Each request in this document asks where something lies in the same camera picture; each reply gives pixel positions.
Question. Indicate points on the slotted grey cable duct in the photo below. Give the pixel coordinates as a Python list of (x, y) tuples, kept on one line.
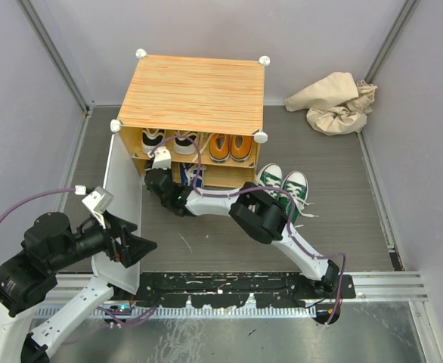
[(249, 311)]

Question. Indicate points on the orange sneaker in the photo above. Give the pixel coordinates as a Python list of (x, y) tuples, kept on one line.
[(218, 147), (241, 147)]

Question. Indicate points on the black white sneaker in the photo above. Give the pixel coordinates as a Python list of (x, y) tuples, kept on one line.
[(184, 144), (150, 138)]

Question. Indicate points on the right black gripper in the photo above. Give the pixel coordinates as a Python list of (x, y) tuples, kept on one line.
[(167, 171)]

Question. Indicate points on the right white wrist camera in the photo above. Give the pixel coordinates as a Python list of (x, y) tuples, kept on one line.
[(160, 158)]

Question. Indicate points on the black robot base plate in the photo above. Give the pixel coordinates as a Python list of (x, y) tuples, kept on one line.
[(223, 290)]

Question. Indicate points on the crumpled beige cloth bag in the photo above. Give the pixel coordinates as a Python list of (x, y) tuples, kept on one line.
[(336, 104)]

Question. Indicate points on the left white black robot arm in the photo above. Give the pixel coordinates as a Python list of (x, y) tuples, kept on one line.
[(49, 246)]

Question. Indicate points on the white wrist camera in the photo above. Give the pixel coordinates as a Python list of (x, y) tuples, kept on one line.
[(97, 202), (160, 158)]

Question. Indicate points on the wood grain shoe cabinet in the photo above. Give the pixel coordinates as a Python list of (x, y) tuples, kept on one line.
[(205, 95)]

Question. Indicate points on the blue sneaker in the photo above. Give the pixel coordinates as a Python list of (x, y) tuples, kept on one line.
[(188, 172)]

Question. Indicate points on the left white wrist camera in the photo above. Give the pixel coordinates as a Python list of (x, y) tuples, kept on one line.
[(97, 202)]

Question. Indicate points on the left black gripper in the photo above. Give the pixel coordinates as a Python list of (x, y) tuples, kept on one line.
[(136, 246)]

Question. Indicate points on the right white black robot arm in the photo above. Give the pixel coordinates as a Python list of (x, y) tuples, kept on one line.
[(262, 217)]

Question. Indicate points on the green sneaker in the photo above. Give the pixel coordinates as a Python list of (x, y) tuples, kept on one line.
[(270, 176), (295, 184)]

